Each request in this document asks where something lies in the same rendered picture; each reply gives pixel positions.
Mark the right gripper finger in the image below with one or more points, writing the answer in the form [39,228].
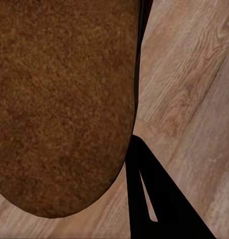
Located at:
[177,219]

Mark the sandal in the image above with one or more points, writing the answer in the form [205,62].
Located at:
[69,82]

